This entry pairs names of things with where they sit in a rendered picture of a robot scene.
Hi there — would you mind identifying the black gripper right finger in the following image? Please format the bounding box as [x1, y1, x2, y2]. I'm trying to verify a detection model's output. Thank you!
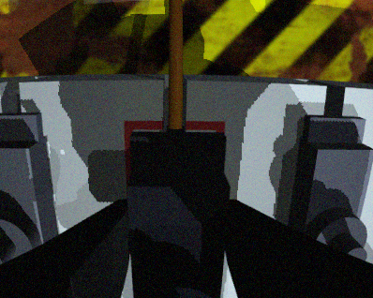
[225, 199, 373, 298]

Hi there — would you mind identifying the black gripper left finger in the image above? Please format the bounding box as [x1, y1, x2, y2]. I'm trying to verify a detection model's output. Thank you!
[0, 199, 130, 298]

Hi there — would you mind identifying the light grey flat plate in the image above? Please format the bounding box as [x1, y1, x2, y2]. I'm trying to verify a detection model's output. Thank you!
[0, 74, 373, 265]

